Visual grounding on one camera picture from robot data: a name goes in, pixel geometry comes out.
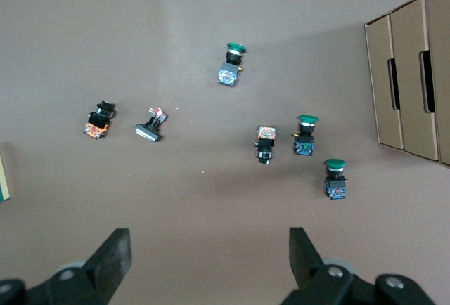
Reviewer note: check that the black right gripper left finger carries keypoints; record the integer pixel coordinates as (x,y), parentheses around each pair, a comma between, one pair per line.
(109,266)

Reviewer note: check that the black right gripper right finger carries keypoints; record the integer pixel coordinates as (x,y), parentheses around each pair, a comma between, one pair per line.
(309,270)

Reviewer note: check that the green load switch white lever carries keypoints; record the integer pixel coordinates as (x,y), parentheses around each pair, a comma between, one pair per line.
(3,178)

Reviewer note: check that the green mushroom push button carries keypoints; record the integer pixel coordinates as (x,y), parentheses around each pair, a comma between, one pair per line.
(228,73)
(304,143)
(335,185)

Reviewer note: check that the black push button orange block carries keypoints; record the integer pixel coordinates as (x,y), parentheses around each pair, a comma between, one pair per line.
(96,126)

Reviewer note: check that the brown cardboard box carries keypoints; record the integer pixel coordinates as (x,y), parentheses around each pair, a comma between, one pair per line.
(443,73)
(378,73)
(409,73)

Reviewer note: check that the black square-head switch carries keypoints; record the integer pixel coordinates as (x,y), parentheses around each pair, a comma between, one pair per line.
(147,132)

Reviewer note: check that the black selector switch orange block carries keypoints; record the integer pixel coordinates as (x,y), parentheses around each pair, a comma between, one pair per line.
(266,134)

